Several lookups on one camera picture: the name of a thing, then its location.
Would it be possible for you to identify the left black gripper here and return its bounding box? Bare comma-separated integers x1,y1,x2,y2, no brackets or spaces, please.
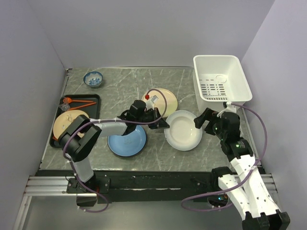
135,107,170,129

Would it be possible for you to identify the white fluted deep plate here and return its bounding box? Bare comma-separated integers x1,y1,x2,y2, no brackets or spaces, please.
164,110,202,151

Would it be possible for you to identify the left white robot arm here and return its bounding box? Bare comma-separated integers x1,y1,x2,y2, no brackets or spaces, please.
58,99,170,193

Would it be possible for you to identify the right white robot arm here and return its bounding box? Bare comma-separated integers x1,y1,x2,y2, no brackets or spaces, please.
194,108,290,230

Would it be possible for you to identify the white plastic bin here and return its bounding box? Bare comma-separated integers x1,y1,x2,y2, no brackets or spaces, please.
193,55,252,113

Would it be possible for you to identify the cream plate with twig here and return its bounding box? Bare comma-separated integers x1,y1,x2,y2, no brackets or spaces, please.
142,88,178,118

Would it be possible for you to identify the blue plate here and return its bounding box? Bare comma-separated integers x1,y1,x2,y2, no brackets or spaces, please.
107,126,147,158

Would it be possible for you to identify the black base beam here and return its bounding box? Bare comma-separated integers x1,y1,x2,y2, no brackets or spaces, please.
67,167,231,203

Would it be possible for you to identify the black tray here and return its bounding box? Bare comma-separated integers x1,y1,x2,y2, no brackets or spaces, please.
49,93,101,150

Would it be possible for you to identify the blue white porcelain bowl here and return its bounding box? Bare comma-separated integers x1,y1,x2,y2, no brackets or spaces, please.
83,71,103,88

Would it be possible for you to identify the orange chopstick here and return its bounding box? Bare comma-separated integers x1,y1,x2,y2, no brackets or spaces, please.
68,102,96,111

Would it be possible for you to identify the orange spoon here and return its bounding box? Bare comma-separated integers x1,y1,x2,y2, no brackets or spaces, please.
63,97,93,104

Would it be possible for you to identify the clear plastic cup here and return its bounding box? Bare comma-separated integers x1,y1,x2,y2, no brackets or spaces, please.
58,103,70,112

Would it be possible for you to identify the cream plate with bird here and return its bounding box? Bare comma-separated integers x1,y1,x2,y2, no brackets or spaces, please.
53,110,89,140

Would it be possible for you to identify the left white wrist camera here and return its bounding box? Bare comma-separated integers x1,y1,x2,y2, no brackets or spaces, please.
143,94,158,110

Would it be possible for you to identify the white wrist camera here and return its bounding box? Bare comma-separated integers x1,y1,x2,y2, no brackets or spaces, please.
143,94,158,110
217,101,237,118

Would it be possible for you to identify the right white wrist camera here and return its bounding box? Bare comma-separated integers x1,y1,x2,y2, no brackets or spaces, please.
217,101,237,118

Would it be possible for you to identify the aluminium rail frame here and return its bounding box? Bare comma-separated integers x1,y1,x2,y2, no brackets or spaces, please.
12,173,80,230

